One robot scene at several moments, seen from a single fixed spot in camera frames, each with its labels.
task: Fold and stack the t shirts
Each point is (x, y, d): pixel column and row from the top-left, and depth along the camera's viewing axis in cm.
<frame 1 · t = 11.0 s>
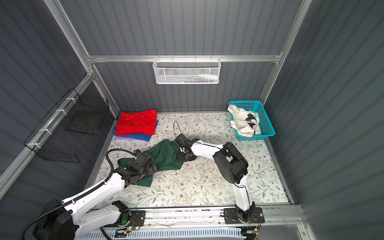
left hand: (149, 167, 85), fingers open
right hand: (182, 160, 94), fingers open
green t-shirt: (165, 155, 93), point 5 cm above the table
white t-shirt: (245, 122, 114), point 2 cm above the table
red folded t-shirt: (143, 121, 108), point 8 cm above the table
blue folded t-shirt: (135, 135, 105), point 4 cm above the table
lavender folded t-shirt: (118, 137, 106), point 2 cm above the table

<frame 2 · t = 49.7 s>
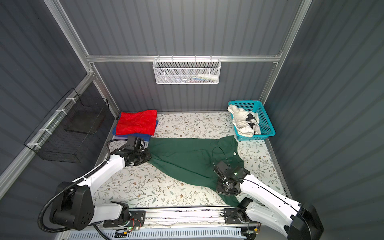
left hand: (150, 156, 88), fingers closed
right hand: (221, 192, 78), fingers closed
green t-shirt: (197, 158, 97), on the table
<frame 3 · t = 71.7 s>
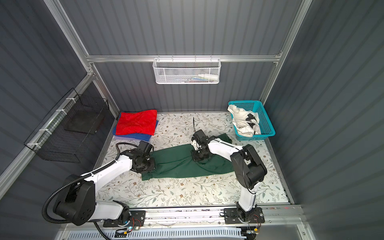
left hand: (153, 167, 88), fingers closed
right hand: (195, 159, 92), fingers closed
green t-shirt: (178, 161, 92), point 3 cm above the table
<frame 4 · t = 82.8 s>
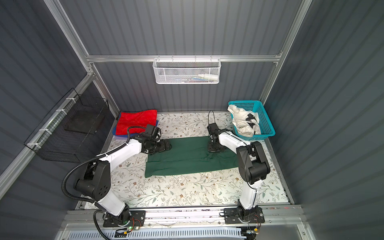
left hand: (166, 148, 91), fingers open
right hand: (215, 150, 96), fingers closed
